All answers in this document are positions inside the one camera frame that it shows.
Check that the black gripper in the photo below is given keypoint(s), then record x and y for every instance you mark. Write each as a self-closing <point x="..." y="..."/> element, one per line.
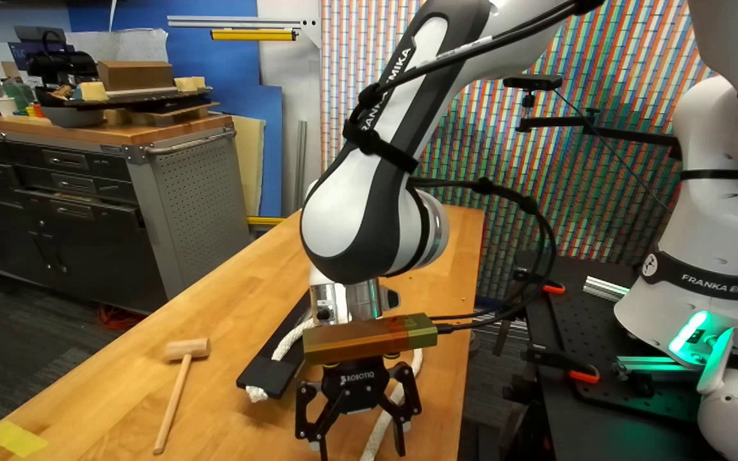
<point x="353" y="387"/>

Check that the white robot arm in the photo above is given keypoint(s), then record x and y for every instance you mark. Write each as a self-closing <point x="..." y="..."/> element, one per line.
<point x="365" y="220"/>

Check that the wooden mallet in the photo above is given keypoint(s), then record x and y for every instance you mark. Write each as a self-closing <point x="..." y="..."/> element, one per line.
<point x="184" y="355"/>

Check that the grey metal cabinet workbench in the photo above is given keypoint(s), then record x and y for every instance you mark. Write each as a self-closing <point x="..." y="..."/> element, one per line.
<point x="119" y="216"/>

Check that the yellow tape patch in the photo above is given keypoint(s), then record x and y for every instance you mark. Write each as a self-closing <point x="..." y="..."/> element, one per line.
<point x="20" y="441"/>

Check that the yellow level tool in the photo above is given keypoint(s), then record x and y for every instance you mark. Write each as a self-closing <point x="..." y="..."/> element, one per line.
<point x="253" y="34"/>

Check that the long black rail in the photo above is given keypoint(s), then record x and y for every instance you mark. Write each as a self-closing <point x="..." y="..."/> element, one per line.
<point x="276" y="364"/>

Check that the orange handled clamp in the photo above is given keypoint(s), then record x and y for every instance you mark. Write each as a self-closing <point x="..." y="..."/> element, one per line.
<point x="579" y="372"/>

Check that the black camera on stand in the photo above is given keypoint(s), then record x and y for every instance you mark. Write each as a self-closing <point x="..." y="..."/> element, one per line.
<point x="587" y="121"/>

